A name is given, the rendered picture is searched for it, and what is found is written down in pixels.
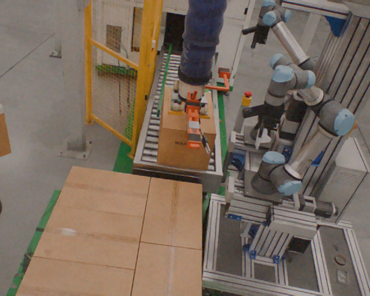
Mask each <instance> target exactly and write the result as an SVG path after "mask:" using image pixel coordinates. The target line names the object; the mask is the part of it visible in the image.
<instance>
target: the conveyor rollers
mask: <svg viewBox="0 0 370 296"><path fill-rule="evenodd" d="M167 57H168V53H164V57H163V62H162V66H161V70H166V63H167ZM180 59H181V55H174V54H171V55H170V62H169V68H168V73H167V79H166V85H165V86H164V87H168V88H173V83H174V82H175V81H176V80H178V79H179V77H178V69H179V66H180ZM163 76H164V72H162V71H161V72H160V77H159V83H158V87H157V92H156V94H157V95H160V92H161V88H162V82H163ZM159 98H160V97H158V96H156V97H155V100H154V101H153V102H154V105H153V109H152V115H151V119H150V124H149V130H148V132H147V135H148V136H149V137H147V138H146V142H148V143H146V144H145V149H150V150H145V149H144V151H143V155H146V156H142V162H149V163H157V159H156V158H155V157H157V152H158V151H152V150H158V143H159V127H160V117H161V112H162V106H161V111H160V117H157V108H158V105H159ZM162 103H163V100H162ZM150 130H152V131H150ZM154 131H156V132H154ZM154 137H157V138H154ZM152 143H156V144H152ZM147 156H154V157H147ZM213 164H214V160H212V159H210V161H209V164H208V165H213ZM207 171H213V172H214V166H208V168H207Z"/></svg>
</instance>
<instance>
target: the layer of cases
mask: <svg viewBox="0 0 370 296"><path fill-rule="evenodd" d="M16 296H202V184H194V183H186V182H181V181H173V180H169V179H160V178H155V177H151V179H150V177H147V176H138V175H134V174H125V173H117V172H112V171H103V170H99V169H91V168H86V167H78V166H72V169H71V171H70V173H69V175H68V177H67V179H66V181H65V184H64V187H63V189H62V191H61V193H60V195H59V198H58V200H57V203H56V206H55V208H54V210H53V211H52V214H51V216H50V218H49V220H48V223H47V225H46V227H45V230H44V232H43V234H42V237H41V239H40V242H39V244H38V246H37V248H36V250H35V253H34V255H33V258H32V259H31V261H30V263H29V265H28V268H27V271H26V273H25V275H24V277H23V279H22V282H21V284H20V287H19V289H18V292H17V293H16Z"/></svg>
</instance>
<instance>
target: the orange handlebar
mask: <svg viewBox="0 0 370 296"><path fill-rule="evenodd" d="M223 77H224V83H225V86H226V87H219V86H210V85H206V87H205V89H214V90H223V91H224V92H227V91H228V90H229V86H228V81H227V75H226V74H224V75H223ZM187 99H191V93H190V92H187ZM198 118H199V116H198V113H197V110H194V112H191V109H189V115H188V116H187V120H188V121H195V122H198ZM196 133H200V131H199V130H198V129H196ZM190 146H191V148H194V149H197V148H199V147H200V145H199V144H192V143H191V144H190Z"/></svg>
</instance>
